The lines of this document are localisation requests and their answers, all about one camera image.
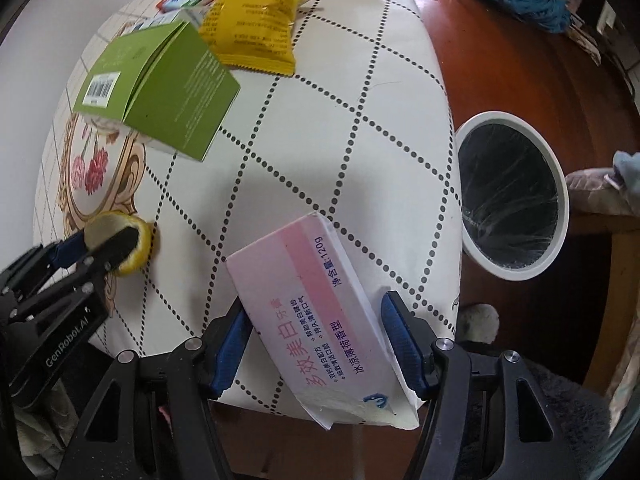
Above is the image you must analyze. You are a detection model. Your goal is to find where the green paper box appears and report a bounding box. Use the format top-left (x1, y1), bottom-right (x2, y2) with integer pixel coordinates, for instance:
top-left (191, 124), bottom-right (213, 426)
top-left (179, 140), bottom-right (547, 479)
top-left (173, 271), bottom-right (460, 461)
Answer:
top-left (73, 21), bottom-right (240, 162)

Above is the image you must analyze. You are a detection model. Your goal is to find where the yellow lemon peel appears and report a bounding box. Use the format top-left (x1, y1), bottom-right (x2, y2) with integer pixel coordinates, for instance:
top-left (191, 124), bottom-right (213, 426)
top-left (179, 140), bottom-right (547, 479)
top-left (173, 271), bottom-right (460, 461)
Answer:
top-left (84, 211), bottom-right (152, 276)

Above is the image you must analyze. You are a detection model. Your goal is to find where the light blue blanket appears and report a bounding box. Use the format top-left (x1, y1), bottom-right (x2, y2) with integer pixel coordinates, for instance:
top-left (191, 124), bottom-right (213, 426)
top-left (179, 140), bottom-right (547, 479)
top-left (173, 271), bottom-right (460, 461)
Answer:
top-left (613, 151), bottom-right (640, 195)

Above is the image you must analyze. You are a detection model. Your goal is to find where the white round trash bin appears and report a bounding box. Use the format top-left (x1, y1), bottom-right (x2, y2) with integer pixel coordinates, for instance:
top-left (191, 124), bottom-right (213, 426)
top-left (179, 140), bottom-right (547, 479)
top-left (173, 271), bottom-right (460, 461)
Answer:
top-left (456, 110), bottom-right (570, 282)

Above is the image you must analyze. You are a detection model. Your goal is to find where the white patterned tablecloth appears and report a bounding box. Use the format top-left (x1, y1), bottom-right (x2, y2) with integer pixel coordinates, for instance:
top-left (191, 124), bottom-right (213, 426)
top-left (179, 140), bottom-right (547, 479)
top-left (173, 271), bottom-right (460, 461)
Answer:
top-left (31, 0), bottom-right (464, 418)

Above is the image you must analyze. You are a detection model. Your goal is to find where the pink toothpaste box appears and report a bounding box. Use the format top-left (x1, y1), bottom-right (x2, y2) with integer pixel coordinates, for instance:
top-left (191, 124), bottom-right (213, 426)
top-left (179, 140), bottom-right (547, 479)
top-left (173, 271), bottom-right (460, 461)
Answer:
top-left (227, 212), bottom-right (419, 430)

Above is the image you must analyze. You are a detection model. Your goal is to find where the yellow snack bag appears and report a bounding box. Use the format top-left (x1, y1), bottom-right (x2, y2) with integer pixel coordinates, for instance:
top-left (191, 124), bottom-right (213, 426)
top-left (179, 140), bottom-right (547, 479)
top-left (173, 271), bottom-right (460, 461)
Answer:
top-left (200, 0), bottom-right (309, 77)

